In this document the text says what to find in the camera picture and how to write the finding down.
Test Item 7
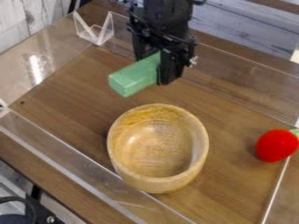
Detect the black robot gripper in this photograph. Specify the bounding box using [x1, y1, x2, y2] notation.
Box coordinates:
[127, 0, 199, 85]

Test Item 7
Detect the green rectangular block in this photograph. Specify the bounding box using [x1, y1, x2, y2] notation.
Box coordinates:
[108, 52, 160, 97]

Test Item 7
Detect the brown wooden bowl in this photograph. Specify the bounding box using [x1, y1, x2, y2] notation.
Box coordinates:
[107, 103, 209, 193]

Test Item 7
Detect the red strawberry toy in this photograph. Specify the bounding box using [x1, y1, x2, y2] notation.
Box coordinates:
[255, 129, 299, 163]

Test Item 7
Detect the black metal table leg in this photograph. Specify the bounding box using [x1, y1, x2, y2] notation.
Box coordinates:
[30, 185, 42, 201]

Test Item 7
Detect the clear acrylic corner bracket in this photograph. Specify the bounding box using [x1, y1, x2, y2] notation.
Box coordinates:
[72, 11, 115, 46]

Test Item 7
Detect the black cable lower left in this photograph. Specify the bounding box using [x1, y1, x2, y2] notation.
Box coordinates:
[0, 196, 38, 224]

